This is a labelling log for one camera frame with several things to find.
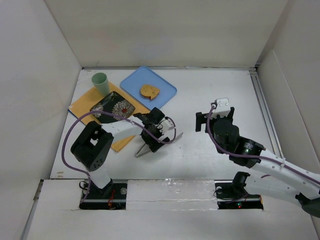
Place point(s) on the blue plastic tray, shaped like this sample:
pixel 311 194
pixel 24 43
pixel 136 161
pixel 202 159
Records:
pixel 145 76

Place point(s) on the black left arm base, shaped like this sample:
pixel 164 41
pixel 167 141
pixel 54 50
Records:
pixel 114 197

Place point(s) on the black floral square plate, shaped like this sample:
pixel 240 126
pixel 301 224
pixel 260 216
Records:
pixel 113 103

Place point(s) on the orange placemat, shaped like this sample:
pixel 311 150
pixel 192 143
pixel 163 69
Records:
pixel 92 97

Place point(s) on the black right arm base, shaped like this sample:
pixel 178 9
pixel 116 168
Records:
pixel 231 194

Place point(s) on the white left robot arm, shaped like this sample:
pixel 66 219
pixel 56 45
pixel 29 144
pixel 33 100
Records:
pixel 92 146

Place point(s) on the toasted bread slice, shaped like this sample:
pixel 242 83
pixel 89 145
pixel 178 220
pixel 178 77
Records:
pixel 150 92

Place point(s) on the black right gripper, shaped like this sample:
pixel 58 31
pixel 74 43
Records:
pixel 199 121

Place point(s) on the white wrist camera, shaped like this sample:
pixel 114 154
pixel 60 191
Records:
pixel 221 107
pixel 165 125

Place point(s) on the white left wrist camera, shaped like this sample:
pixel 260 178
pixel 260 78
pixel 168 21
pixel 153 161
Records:
pixel 165 125

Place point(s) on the aluminium frame rail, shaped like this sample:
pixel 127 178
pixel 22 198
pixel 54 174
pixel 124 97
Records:
pixel 275 143

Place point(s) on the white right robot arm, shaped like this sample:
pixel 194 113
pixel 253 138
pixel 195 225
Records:
pixel 283 180

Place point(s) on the green plastic cup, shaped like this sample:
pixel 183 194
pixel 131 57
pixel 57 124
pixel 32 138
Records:
pixel 101 83

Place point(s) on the metal tongs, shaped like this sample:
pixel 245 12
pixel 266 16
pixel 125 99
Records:
pixel 145 148

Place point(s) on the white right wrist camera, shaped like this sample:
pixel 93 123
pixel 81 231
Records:
pixel 221 107

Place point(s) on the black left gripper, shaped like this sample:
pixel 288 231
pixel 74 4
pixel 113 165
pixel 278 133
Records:
pixel 152 139

